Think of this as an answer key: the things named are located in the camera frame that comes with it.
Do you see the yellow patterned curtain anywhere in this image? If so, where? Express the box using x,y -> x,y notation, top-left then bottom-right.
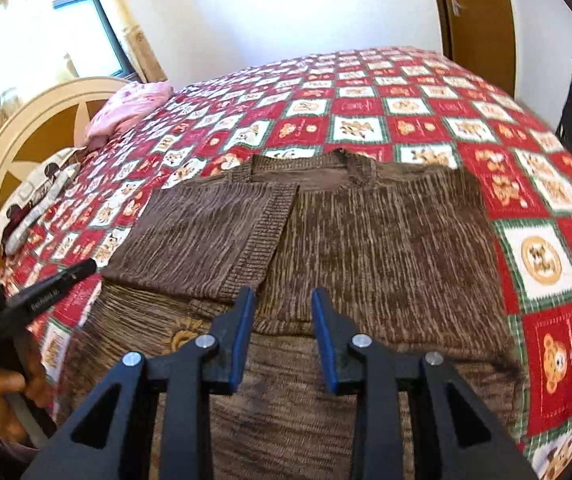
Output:
93,0 -> 167,83

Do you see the pink pillow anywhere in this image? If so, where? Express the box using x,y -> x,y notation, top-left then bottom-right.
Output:
86,80 -> 174,153

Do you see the brown knitted sweater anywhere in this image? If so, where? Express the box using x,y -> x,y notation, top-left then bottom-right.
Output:
56,149 -> 527,480

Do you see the window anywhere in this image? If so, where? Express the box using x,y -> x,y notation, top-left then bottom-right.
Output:
0,0 -> 134,111

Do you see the brown wooden door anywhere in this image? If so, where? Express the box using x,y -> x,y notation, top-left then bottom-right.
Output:
426,0 -> 517,96

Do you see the white cartoon print pillow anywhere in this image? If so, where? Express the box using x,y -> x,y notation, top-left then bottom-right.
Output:
0,147 -> 86,256

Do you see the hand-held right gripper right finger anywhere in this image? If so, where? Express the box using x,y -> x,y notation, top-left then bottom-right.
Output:
311,287 -> 539,480

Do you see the person's left hand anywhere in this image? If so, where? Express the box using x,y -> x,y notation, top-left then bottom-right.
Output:
0,334 -> 55,445

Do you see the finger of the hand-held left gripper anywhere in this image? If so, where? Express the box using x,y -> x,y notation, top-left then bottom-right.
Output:
58,259 -> 97,288

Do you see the cream wooden headboard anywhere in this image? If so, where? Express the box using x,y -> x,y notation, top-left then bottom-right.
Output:
0,76 -> 134,221

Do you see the red checked bear blanket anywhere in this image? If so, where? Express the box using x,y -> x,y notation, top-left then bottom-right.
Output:
0,46 -> 572,480

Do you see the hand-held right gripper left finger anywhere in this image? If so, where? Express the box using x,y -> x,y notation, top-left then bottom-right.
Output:
20,286 -> 257,480

